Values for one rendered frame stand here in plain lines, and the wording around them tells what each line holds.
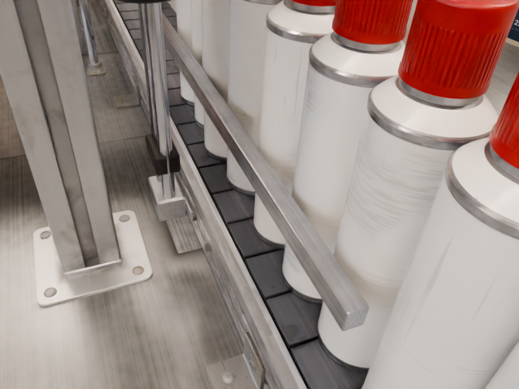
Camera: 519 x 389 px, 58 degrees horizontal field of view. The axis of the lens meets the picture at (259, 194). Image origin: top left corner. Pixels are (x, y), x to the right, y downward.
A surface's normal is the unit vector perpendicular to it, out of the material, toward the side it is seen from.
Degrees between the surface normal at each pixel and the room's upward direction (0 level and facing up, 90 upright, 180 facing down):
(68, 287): 0
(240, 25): 90
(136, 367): 0
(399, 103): 42
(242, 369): 0
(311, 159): 90
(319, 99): 90
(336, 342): 90
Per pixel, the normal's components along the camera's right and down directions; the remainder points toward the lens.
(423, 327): -0.83, 0.32
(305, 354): 0.06, -0.77
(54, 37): 0.38, 0.61
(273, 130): -0.66, 0.45
